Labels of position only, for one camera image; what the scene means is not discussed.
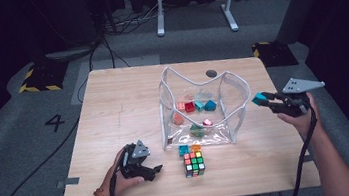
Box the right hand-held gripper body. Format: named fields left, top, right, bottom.
left=267, top=74, right=330, bottom=121

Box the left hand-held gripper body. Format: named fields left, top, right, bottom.
left=115, top=137, right=155, bottom=183

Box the multicoloured puzzle cube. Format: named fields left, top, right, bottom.
left=182, top=150, right=207, bottom=179

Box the clear plastic zipper bag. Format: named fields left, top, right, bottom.
left=153, top=56, right=258, bottom=154

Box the salmon building brick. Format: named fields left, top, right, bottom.
left=172, top=112, right=185, bottom=126

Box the green building brick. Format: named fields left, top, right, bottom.
left=189, top=123, right=205, bottom=139

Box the dark teal building brick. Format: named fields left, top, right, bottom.
left=203, top=98, right=218, bottom=113

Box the red building brick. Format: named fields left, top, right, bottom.
left=201, top=117, right=214, bottom=129
left=183, top=100, right=197, bottom=114

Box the light teal building brick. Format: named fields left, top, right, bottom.
left=194, top=99, right=206, bottom=112

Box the person's right hand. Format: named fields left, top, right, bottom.
left=274, top=91, right=322, bottom=143

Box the person's left hand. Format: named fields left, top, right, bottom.
left=96, top=145, right=148, bottom=196

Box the black yellow striped base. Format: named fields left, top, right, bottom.
left=250, top=37, right=299, bottom=71
left=15, top=59, right=74, bottom=96

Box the grey tape strip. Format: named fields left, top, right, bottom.
left=56, top=176, right=82, bottom=190

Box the grey round table grommet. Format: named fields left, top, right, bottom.
left=204, top=69, right=218, bottom=79

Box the grey round stand base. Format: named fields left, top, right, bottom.
left=44, top=44, right=102, bottom=65

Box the right hand-held gripper cable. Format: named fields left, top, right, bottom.
left=253, top=105, right=328, bottom=196

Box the long black floor cable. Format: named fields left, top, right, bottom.
left=0, top=118, right=90, bottom=196

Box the black cable bundle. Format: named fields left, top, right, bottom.
left=97, top=2, right=163, bottom=39

